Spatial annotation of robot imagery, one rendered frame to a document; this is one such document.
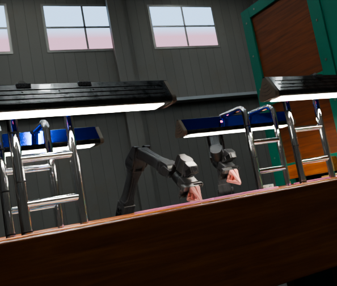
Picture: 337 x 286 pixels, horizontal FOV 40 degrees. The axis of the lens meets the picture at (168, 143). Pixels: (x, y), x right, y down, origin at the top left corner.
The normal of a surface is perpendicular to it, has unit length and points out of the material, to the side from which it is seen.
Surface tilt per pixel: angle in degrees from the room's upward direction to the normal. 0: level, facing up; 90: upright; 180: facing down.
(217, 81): 90
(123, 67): 90
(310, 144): 90
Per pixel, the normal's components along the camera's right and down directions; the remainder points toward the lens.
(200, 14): 0.38, -0.18
